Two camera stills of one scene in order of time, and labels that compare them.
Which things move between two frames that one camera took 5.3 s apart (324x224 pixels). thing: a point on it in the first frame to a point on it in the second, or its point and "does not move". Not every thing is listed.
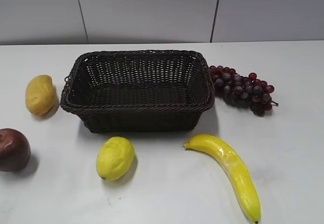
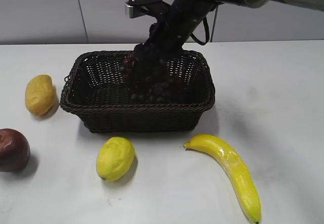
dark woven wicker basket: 139,91 does not move
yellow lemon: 115,157 does not move
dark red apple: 15,150 does not move
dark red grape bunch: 248,92 to 171,90
